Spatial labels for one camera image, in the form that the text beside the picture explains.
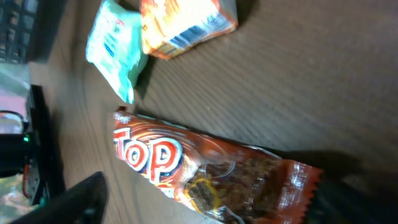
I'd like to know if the white wet wipes pack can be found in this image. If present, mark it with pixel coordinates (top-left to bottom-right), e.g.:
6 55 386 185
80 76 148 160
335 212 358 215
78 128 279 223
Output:
86 0 148 104

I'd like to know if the red Top chocolate bar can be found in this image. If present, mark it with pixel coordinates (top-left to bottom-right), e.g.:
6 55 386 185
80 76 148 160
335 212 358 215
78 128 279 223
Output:
113 108 322 223

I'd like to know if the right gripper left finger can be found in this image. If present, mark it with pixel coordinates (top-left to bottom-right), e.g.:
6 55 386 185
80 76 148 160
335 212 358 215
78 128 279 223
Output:
11 171 108 224

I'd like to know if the orange snack packet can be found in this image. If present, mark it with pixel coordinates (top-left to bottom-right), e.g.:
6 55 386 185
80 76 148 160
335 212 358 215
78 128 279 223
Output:
140 0 238 60

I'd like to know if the grey plastic shopping basket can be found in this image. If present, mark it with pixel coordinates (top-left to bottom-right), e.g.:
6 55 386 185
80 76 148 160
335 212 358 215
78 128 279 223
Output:
1 0 67 64

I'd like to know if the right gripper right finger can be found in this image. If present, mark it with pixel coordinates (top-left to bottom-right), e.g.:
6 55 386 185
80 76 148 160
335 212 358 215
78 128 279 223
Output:
306 180 397 224

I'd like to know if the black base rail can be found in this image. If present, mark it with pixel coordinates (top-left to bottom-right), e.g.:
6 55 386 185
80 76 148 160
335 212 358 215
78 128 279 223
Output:
23 85 65 205

